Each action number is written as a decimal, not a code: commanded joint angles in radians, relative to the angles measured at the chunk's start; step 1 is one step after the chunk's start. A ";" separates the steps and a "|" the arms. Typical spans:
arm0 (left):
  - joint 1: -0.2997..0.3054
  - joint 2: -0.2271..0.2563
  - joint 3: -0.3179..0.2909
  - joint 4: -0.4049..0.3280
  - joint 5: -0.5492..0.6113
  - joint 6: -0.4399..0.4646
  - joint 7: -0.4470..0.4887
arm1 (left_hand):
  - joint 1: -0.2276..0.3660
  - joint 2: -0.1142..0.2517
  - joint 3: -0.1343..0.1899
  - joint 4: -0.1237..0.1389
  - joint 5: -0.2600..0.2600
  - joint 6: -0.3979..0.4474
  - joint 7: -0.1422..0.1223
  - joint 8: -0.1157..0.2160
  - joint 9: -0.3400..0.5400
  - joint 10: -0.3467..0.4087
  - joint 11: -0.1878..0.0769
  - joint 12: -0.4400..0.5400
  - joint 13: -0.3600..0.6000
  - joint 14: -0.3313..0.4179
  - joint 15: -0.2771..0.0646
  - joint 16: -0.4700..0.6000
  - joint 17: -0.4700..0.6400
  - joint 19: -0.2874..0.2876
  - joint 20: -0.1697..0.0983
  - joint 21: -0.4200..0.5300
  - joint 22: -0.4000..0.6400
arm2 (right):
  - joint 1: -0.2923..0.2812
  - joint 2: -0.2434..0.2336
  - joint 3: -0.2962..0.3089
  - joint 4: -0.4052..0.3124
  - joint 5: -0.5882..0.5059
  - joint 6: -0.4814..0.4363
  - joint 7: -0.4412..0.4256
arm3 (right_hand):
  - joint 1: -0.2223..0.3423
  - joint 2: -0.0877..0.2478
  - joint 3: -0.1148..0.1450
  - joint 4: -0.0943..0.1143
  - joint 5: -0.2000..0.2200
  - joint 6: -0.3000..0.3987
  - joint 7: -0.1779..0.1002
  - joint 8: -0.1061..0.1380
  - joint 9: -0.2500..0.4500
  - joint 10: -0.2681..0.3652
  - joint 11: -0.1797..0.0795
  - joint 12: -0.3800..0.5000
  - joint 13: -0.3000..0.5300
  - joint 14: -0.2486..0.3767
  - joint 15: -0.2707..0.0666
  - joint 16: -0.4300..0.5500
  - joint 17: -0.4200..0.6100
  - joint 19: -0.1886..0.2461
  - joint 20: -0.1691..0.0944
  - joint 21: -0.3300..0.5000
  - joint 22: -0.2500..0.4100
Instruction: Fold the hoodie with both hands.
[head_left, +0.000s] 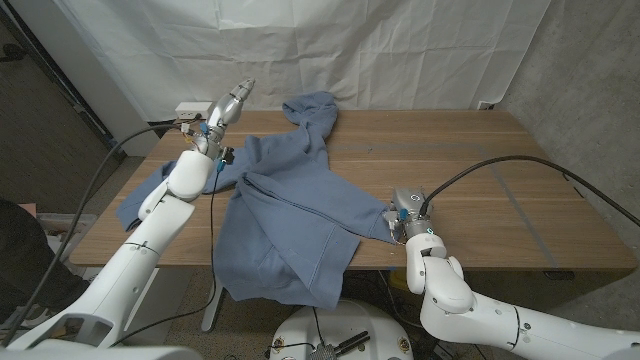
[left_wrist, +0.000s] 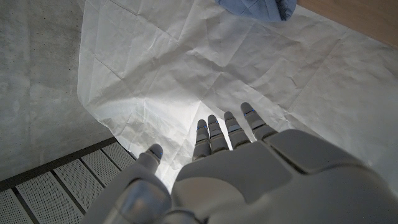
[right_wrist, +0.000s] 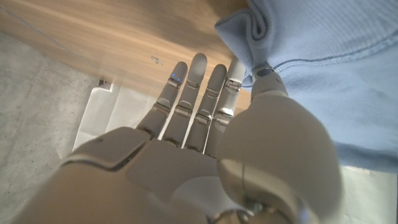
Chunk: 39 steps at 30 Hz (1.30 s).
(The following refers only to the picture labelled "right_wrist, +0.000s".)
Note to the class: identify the blue hoodie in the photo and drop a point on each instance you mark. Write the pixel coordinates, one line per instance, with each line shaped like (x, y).
(326, 62)

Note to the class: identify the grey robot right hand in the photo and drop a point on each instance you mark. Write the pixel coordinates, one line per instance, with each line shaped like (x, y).
(171, 180)

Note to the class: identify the white creased backdrop sheet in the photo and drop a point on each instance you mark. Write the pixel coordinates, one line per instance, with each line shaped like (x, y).
(102, 118)

